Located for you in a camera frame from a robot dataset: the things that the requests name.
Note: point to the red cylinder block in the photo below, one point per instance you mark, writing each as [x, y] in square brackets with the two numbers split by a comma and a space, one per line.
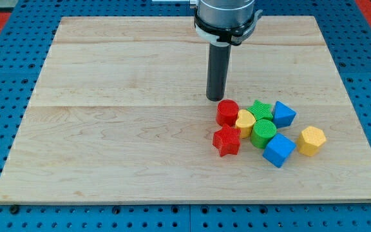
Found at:
[227, 112]

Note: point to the wooden board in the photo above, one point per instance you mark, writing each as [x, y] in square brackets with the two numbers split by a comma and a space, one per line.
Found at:
[119, 116]

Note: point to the blue triangle block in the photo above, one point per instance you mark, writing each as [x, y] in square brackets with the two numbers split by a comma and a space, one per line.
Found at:
[283, 115]

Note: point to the yellow hexagon block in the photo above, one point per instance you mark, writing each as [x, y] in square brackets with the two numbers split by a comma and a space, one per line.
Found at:
[310, 141]

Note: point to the blue cube block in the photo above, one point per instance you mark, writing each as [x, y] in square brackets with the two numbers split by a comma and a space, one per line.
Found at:
[278, 150]

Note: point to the green cylinder block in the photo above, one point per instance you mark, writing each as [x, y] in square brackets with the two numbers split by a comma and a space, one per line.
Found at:
[263, 131]

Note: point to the red star block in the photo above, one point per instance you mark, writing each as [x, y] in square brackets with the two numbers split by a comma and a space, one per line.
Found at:
[227, 140]

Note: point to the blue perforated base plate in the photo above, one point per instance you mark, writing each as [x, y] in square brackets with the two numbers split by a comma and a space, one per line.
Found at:
[24, 43]

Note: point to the yellow heart block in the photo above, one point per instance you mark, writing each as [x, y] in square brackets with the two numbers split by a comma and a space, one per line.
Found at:
[245, 122]

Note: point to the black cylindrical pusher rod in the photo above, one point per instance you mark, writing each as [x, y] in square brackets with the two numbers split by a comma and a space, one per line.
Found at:
[218, 63]

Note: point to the green star block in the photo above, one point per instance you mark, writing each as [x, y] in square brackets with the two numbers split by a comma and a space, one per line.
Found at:
[261, 110]

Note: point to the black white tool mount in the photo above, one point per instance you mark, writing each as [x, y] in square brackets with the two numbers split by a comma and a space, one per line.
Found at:
[226, 36]

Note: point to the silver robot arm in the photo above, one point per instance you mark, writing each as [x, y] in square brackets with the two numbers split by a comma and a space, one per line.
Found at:
[223, 24]

